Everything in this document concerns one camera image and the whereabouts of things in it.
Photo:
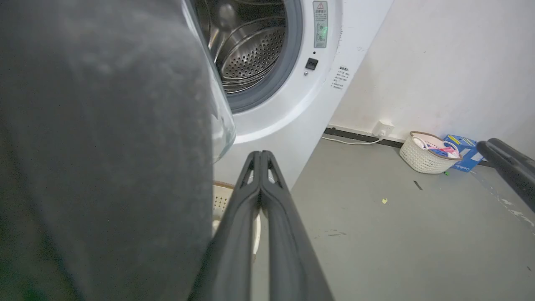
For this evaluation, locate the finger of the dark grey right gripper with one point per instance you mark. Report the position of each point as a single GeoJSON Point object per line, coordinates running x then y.
{"type": "Point", "coordinates": [516, 152]}
{"type": "Point", "coordinates": [508, 171]}

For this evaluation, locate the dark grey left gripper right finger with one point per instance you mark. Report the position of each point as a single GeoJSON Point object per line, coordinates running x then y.
{"type": "Point", "coordinates": [288, 255]}

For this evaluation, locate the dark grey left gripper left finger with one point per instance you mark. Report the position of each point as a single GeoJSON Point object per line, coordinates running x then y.
{"type": "Point", "coordinates": [234, 251]}

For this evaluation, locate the dark grey cloth garment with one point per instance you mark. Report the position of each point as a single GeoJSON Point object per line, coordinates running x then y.
{"type": "Point", "coordinates": [104, 146]}

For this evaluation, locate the white washing machine body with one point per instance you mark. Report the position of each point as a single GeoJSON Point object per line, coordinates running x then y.
{"type": "Point", "coordinates": [292, 104]}

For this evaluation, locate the grey rubber door gasket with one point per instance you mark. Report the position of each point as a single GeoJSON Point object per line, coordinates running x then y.
{"type": "Point", "coordinates": [288, 62]}

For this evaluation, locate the black door latch socket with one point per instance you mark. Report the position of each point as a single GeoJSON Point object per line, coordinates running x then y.
{"type": "Point", "coordinates": [311, 63]}

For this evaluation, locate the blue cardboard box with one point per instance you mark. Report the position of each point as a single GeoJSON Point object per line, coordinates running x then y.
{"type": "Point", "coordinates": [466, 152]}

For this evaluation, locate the cream perforated laundry basket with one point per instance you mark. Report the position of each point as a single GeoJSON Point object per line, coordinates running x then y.
{"type": "Point", "coordinates": [220, 202]}

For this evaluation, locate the pink and blue basket contents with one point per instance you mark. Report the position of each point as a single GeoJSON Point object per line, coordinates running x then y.
{"type": "Point", "coordinates": [439, 148]}

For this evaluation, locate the small white woven basket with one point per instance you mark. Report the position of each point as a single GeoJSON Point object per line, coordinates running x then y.
{"type": "Point", "coordinates": [420, 161]}

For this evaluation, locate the black scrap strip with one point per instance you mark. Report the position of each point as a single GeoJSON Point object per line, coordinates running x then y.
{"type": "Point", "coordinates": [418, 185]}

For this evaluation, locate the black baseboard strip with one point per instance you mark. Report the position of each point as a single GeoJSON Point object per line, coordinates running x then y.
{"type": "Point", "coordinates": [359, 136]}

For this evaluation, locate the small printed text sticker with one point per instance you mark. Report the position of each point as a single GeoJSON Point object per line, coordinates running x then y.
{"type": "Point", "coordinates": [340, 77]}

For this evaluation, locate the stainless steel washer drum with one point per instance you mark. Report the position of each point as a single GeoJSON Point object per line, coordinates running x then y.
{"type": "Point", "coordinates": [246, 46]}

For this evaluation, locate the grey warning label sticker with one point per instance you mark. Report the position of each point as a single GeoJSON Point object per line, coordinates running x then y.
{"type": "Point", "coordinates": [320, 24]}

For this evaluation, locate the white wall plug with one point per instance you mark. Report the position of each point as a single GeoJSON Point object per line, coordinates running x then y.
{"type": "Point", "coordinates": [382, 128]}

